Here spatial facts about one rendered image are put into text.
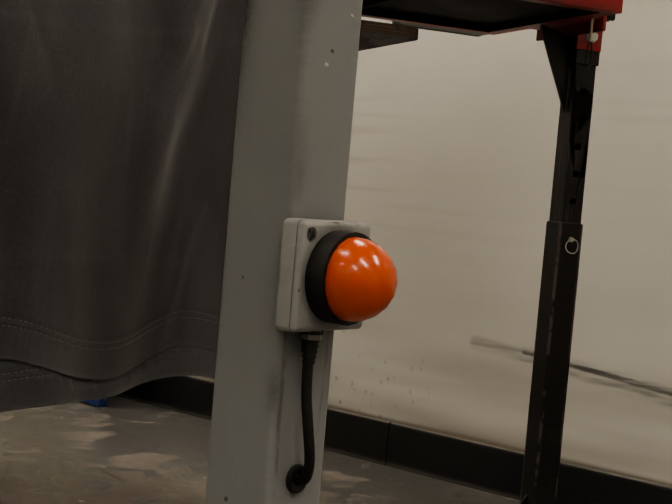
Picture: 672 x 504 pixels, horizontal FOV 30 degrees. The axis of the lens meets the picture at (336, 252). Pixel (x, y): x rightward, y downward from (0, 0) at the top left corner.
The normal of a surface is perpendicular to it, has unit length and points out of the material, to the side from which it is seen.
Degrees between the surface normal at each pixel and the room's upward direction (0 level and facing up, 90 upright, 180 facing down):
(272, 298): 90
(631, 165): 90
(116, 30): 95
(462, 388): 90
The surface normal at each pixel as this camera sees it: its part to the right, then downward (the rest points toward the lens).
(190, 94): 0.94, 0.25
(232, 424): -0.62, -0.01
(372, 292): 0.35, 0.25
